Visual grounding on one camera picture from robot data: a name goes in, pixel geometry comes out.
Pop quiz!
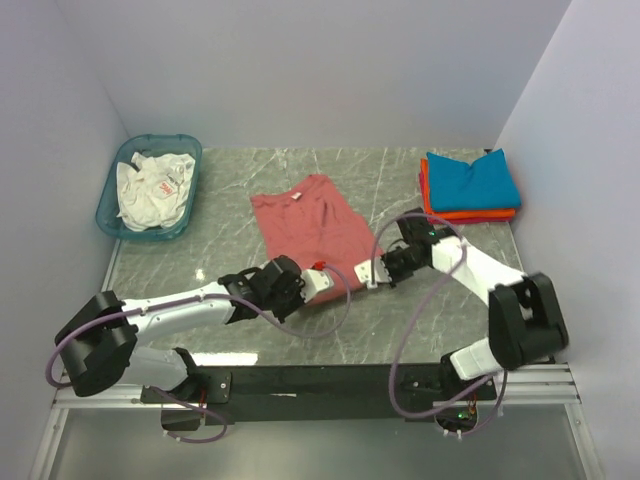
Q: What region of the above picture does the black base beam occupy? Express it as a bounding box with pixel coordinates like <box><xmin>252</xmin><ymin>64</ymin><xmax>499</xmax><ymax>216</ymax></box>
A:
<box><xmin>140</xmin><ymin>363</ymin><xmax>496</xmax><ymax>433</ymax></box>

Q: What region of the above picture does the folded orange t-shirt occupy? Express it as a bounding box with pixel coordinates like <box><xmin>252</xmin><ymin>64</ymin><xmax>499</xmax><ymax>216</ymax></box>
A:
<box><xmin>420</xmin><ymin>158</ymin><xmax>516</xmax><ymax>224</ymax></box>

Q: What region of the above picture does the teal plastic bin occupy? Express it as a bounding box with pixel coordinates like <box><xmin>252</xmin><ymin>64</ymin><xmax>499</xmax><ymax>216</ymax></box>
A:
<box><xmin>95</xmin><ymin>134</ymin><xmax>202</xmax><ymax>241</ymax></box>

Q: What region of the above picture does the folded blue t-shirt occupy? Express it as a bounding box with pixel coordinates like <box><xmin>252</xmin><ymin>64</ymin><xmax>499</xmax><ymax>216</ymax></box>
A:
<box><xmin>426</xmin><ymin>149</ymin><xmax>522</xmax><ymax>212</ymax></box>

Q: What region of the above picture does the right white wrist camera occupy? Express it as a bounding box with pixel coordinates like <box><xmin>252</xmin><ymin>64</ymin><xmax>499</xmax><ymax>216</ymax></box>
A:
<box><xmin>354</xmin><ymin>257</ymin><xmax>391</xmax><ymax>289</ymax></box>

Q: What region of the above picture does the folded magenta t-shirt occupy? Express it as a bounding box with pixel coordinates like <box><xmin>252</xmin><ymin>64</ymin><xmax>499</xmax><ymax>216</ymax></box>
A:
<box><xmin>418</xmin><ymin>172</ymin><xmax>430</xmax><ymax>213</ymax></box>

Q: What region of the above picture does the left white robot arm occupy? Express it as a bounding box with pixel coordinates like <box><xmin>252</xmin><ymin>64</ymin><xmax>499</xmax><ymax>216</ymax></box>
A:
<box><xmin>55</xmin><ymin>256</ymin><xmax>325</xmax><ymax>402</ymax></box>

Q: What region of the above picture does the crumpled white t-shirt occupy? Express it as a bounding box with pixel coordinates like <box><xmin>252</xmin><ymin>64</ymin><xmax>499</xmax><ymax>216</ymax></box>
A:
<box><xmin>116</xmin><ymin>152</ymin><xmax>196</xmax><ymax>232</ymax></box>

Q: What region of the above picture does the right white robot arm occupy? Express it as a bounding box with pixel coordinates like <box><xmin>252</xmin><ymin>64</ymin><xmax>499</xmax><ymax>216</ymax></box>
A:
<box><xmin>365</xmin><ymin>208</ymin><xmax>569</xmax><ymax>399</ymax></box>

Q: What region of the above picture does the dusty red t-shirt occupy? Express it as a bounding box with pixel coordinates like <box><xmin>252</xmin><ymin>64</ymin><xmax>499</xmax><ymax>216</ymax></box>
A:
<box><xmin>250</xmin><ymin>174</ymin><xmax>382</xmax><ymax>304</ymax></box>

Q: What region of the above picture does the aluminium frame rail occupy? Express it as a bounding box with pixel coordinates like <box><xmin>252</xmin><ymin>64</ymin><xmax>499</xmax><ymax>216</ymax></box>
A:
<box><xmin>429</xmin><ymin>364</ymin><xmax>584</xmax><ymax>406</ymax></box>

